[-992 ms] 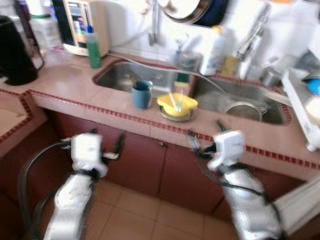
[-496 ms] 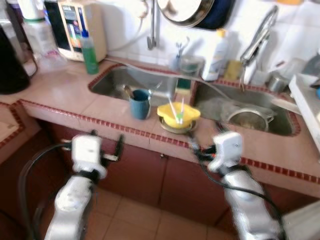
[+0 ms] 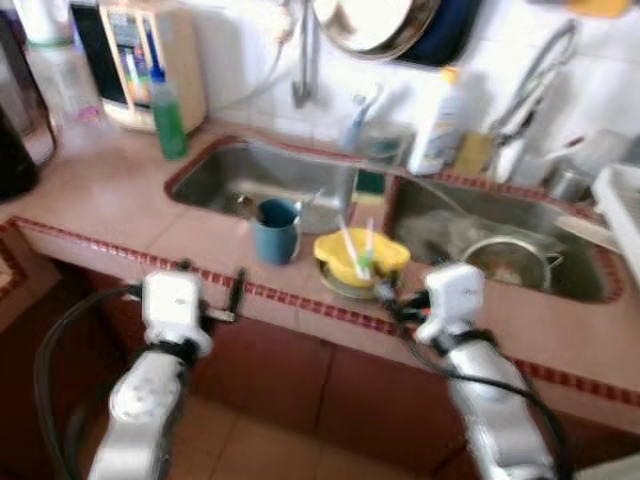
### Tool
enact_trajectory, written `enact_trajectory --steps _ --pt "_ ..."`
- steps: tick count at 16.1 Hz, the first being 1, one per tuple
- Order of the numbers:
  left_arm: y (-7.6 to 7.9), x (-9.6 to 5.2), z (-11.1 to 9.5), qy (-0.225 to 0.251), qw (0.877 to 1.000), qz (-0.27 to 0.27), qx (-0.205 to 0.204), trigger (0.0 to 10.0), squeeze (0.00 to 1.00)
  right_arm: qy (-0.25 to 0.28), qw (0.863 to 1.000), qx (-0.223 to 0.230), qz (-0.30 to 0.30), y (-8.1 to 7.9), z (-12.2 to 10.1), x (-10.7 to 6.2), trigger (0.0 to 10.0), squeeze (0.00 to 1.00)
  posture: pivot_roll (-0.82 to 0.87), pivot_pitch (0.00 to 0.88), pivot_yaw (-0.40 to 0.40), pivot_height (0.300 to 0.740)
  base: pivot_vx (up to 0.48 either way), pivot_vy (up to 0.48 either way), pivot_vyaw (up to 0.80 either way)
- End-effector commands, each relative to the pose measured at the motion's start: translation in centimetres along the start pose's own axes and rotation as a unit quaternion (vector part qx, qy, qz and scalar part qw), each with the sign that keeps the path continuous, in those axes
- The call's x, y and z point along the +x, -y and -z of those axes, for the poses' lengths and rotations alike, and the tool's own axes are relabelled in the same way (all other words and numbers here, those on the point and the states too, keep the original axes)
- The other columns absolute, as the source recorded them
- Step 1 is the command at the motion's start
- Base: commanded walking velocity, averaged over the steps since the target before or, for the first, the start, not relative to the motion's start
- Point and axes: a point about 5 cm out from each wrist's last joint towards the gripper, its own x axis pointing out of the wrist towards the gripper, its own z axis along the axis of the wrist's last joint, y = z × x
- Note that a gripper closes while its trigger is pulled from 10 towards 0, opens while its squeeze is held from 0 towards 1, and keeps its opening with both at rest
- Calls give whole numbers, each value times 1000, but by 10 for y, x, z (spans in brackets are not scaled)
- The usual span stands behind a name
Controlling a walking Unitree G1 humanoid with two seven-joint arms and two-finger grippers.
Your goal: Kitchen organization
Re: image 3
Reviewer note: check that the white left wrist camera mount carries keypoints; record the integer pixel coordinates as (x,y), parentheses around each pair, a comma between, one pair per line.
(172,300)

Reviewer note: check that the beige spatula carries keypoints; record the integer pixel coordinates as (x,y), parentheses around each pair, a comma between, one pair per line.
(590,232)

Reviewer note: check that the green dish soap bottle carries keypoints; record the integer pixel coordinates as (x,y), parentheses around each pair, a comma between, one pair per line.
(168,120)

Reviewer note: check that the clear round plastic container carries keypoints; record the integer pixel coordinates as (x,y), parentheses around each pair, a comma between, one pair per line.
(388,145)

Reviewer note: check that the small steel cup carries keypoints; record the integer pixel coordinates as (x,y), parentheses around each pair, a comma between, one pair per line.
(568,185)

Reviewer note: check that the cream water ionizer appliance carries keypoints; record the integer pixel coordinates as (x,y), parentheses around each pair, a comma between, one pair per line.
(180,70)

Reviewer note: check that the steel wall faucet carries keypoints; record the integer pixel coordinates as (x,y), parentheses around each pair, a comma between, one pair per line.
(305,70)

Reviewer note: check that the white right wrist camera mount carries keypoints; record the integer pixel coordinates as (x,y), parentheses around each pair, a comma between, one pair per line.
(452,295)

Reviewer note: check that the round steel plate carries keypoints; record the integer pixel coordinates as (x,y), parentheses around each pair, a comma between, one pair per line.
(345,290)

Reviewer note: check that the clear plastic bottle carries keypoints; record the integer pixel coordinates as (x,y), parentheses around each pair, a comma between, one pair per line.
(60,85)

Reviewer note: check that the white detergent bottle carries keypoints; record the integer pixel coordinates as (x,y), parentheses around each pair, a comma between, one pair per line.
(438,130)

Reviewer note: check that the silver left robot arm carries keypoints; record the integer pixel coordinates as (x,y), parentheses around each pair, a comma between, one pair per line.
(140,410)

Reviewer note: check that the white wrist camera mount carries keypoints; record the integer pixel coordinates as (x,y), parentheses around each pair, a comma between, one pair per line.
(452,295)
(172,300)

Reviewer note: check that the blue white toothbrush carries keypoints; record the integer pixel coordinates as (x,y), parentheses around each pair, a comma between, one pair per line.
(362,105)

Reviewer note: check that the steel cooking pot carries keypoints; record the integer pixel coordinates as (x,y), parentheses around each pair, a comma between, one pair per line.
(510,262)

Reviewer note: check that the white training chopsticks green hinge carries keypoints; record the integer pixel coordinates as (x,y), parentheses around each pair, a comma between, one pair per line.
(367,262)

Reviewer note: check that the hanging steel utensils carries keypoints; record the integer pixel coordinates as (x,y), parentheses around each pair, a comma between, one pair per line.
(535,85)

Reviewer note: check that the small steel sink basin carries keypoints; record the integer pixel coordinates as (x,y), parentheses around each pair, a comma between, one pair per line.
(220,180)

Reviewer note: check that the blue ceramic mug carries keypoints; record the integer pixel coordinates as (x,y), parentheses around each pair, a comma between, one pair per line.
(275,235)

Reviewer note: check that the green and yellow sponge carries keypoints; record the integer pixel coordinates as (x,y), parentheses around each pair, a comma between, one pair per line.
(370,183)

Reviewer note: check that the hanging dark blue pan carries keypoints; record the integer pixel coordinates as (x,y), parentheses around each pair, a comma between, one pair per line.
(455,35)

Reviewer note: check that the yellow plastic bowl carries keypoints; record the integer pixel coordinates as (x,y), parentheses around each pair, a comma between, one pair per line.
(340,262)

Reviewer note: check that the white dish rack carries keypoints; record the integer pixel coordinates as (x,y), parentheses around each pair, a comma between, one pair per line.
(620,210)

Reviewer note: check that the hanging steel pan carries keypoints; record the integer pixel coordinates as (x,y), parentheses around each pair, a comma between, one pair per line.
(370,25)

